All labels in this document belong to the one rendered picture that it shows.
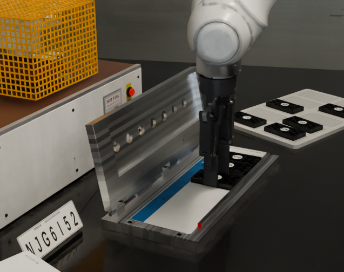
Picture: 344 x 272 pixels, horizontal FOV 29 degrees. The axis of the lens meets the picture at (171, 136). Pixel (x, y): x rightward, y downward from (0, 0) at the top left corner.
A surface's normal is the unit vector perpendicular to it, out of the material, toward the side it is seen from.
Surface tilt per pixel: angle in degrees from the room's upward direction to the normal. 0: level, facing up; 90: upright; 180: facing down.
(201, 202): 0
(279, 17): 90
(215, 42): 96
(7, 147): 90
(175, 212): 0
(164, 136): 78
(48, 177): 90
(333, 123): 0
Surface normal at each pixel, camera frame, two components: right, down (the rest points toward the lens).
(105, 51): -0.22, 0.36
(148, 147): 0.87, -0.03
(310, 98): -0.01, -0.93
